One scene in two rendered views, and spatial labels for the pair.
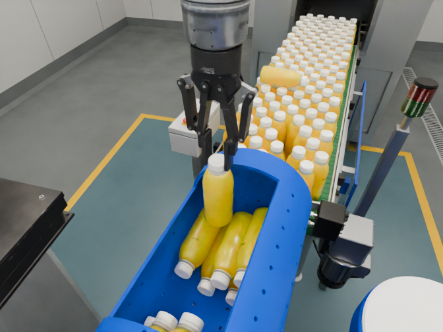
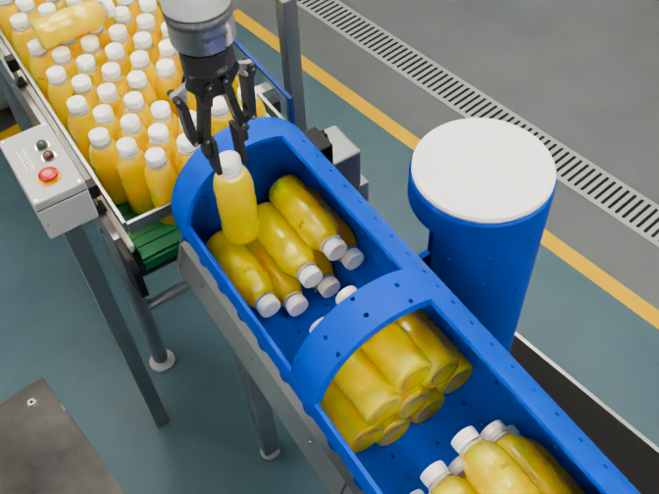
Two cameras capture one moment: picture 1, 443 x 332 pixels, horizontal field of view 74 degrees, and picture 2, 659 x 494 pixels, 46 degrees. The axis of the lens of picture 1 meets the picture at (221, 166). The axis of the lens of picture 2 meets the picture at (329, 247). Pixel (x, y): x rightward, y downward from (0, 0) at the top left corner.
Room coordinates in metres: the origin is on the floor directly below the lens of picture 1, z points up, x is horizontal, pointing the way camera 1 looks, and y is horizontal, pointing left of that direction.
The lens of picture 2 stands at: (-0.22, 0.60, 2.13)
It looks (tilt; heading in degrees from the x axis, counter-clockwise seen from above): 52 degrees down; 307
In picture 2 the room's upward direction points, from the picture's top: 3 degrees counter-clockwise
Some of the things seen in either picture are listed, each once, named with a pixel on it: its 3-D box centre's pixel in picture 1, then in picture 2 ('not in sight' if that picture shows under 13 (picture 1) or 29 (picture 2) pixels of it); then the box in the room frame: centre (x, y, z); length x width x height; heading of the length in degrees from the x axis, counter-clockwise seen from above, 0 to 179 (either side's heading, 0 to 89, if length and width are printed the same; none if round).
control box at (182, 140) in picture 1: (196, 126); (48, 178); (0.85, 0.09, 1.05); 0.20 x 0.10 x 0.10; 158
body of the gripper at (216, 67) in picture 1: (216, 71); (209, 67); (0.43, 0.01, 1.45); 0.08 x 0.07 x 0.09; 68
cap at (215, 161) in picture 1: (217, 163); (228, 162); (0.43, 0.01, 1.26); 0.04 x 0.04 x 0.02
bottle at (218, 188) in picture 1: (218, 193); (235, 200); (0.43, 0.01, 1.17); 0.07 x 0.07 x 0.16
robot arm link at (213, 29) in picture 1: (215, 20); (200, 22); (0.43, 0.01, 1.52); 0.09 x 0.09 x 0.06
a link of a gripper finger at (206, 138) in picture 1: (207, 147); (213, 153); (0.44, 0.03, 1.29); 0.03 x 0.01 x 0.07; 158
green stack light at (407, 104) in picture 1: (414, 105); not in sight; (0.77, -0.58, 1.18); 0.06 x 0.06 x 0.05
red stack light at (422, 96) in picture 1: (422, 91); not in sight; (0.77, -0.58, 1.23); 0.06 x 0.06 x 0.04
